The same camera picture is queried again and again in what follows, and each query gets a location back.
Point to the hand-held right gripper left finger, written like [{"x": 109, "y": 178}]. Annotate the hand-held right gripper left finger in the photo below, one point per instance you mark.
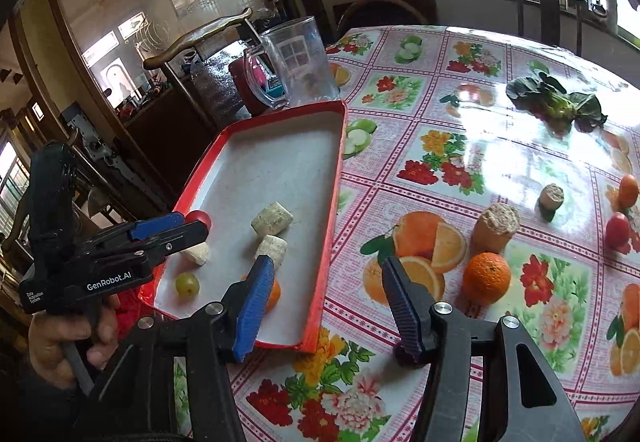
[{"x": 252, "y": 317}]

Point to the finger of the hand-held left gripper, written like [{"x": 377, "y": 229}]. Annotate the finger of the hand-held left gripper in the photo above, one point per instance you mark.
[
  {"x": 185, "y": 236},
  {"x": 155, "y": 226}
]

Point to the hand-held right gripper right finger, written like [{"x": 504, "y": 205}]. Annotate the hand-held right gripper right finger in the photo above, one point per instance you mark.
[{"x": 405, "y": 317}]

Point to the small red tomato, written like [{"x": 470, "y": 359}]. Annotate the small red tomato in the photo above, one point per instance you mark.
[{"x": 200, "y": 217}]

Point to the orange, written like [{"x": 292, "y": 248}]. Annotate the orange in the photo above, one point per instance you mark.
[
  {"x": 274, "y": 294},
  {"x": 629, "y": 191},
  {"x": 486, "y": 278}
]

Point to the green grape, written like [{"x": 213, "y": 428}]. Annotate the green grape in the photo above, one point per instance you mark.
[{"x": 187, "y": 284}]

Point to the red cardboard box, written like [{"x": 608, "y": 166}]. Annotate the red cardboard box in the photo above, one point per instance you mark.
[{"x": 280, "y": 161}]

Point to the large pale corn cob piece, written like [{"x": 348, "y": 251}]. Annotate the large pale corn cob piece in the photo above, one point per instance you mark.
[{"x": 495, "y": 227}]

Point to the small pale corn cob piece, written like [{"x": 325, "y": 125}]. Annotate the small pale corn cob piece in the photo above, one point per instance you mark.
[{"x": 551, "y": 197}]

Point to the large red tomato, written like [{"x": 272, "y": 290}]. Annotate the large red tomato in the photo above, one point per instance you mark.
[{"x": 617, "y": 229}]

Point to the person's left hand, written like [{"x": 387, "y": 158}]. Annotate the person's left hand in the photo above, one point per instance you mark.
[{"x": 50, "y": 347}]

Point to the red quilted cushion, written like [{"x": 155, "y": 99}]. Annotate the red quilted cushion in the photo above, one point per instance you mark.
[{"x": 125, "y": 314}]

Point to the dark wooden cabinet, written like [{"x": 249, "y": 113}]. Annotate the dark wooden cabinet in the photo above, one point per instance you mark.
[{"x": 150, "y": 136}]

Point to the red thermos bottle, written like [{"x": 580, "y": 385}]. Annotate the red thermos bottle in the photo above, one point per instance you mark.
[{"x": 240, "y": 81}]

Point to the teal printed box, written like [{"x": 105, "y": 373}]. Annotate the teal printed box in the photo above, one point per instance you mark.
[{"x": 275, "y": 90}]

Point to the clear glass mug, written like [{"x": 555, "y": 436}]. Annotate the clear glass mug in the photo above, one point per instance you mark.
[{"x": 295, "y": 66}]

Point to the leafy green vegetable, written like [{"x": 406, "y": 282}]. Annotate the leafy green vegetable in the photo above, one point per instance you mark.
[{"x": 555, "y": 104}]

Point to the round rattan chair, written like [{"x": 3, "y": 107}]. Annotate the round rattan chair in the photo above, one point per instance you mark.
[{"x": 380, "y": 11}]

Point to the small dark kettle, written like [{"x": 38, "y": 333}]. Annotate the small dark kettle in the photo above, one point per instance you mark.
[{"x": 598, "y": 6}]

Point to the tall white cup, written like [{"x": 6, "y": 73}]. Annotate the tall white cup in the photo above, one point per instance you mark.
[{"x": 611, "y": 14}]

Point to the wooden chair with curved rail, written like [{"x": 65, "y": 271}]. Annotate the wooden chair with curved rail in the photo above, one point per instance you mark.
[{"x": 200, "y": 36}]

